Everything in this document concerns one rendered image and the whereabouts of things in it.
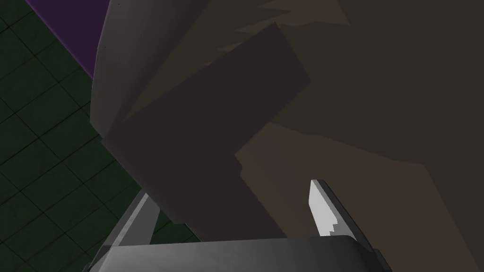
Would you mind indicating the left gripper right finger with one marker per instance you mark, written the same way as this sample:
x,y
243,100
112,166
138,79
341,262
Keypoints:
x,y
325,215

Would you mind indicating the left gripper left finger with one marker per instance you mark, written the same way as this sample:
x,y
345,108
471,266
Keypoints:
x,y
136,226

